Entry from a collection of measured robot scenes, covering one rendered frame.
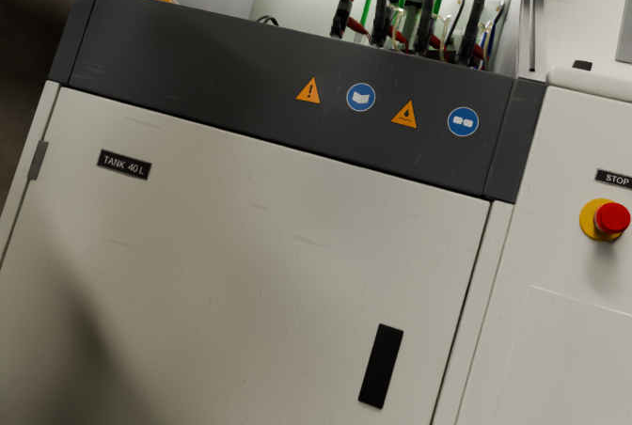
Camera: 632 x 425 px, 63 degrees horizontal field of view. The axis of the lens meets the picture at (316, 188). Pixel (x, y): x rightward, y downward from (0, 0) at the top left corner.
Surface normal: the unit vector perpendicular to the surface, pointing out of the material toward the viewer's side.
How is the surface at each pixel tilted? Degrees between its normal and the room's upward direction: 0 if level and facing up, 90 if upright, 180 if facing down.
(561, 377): 90
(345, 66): 90
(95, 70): 90
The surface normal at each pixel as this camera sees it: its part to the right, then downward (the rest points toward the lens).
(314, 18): -0.18, -0.11
